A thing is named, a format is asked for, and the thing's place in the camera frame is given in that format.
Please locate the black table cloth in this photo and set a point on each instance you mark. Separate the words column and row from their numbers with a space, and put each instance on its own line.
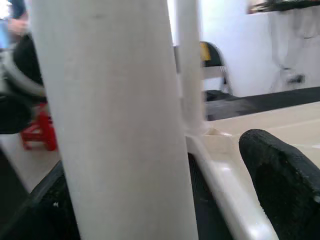
column 262, row 102

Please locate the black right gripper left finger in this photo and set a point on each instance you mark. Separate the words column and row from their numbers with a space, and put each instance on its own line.
column 45, row 212

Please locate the black folding chair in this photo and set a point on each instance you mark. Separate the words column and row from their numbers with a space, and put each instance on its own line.
column 215, row 55

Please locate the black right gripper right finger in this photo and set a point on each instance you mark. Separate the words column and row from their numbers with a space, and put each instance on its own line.
column 287, row 195

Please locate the red plastic object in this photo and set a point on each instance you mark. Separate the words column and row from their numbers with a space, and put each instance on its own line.
column 40, row 135

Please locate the white draped table cloth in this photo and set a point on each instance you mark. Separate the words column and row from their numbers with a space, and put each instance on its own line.
column 295, row 37

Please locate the dark cluttered shelf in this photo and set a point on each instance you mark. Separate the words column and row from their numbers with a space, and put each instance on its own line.
column 282, row 5

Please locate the small black wall plug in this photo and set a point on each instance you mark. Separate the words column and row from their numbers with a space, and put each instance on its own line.
column 296, row 79

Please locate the white plastic children table top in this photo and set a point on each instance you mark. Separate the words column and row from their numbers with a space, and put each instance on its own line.
column 275, row 120

